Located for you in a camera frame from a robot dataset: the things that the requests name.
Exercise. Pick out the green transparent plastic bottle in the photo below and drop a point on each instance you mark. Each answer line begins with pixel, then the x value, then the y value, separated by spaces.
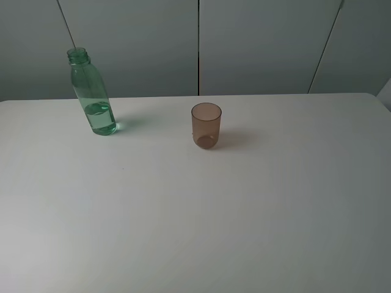
pixel 91 92

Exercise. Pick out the pink translucent plastic cup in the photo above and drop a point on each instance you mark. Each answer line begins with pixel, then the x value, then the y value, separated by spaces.
pixel 206 121

